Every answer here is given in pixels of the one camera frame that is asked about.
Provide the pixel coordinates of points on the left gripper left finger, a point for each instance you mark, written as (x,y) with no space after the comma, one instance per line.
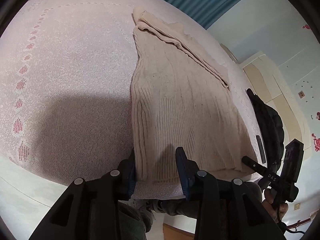
(89,209)

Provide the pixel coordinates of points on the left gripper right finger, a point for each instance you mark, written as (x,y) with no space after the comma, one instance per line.
(227,209)

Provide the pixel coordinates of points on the beige knit sweater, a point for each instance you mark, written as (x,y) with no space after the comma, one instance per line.
(181,98)

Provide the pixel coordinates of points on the person's right hand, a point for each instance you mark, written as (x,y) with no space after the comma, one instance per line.
(267,204)

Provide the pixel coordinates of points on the black smartphone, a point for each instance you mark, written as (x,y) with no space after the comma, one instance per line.
(261,149)

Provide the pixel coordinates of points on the black puffer jacket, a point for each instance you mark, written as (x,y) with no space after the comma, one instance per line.
(271,128)

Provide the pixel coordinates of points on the cream wooden headboard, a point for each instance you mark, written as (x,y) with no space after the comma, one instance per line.
(268,83)

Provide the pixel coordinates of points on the pink patterned bed sheet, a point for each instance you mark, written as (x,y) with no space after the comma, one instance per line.
(66,71)

